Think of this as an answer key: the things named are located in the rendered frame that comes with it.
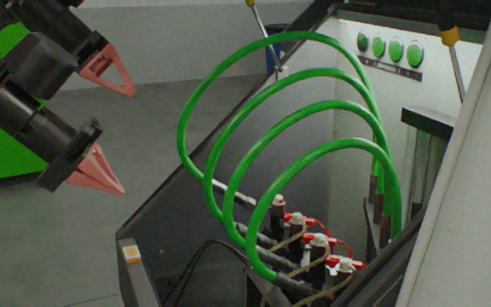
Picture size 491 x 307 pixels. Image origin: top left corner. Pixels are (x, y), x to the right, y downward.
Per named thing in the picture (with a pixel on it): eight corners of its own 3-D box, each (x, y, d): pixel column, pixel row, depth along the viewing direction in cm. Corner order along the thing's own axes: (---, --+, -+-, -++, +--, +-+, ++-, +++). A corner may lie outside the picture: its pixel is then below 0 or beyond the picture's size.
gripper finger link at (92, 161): (132, 190, 72) (73, 146, 70) (97, 228, 74) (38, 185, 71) (136, 172, 79) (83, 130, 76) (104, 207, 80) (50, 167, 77)
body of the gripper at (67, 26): (111, 46, 91) (77, 13, 90) (105, 37, 81) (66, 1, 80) (83, 74, 91) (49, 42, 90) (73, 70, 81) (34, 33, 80)
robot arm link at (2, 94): (-19, 102, 73) (-33, 112, 67) (14, 64, 72) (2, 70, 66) (26, 136, 75) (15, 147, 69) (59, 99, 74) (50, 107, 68)
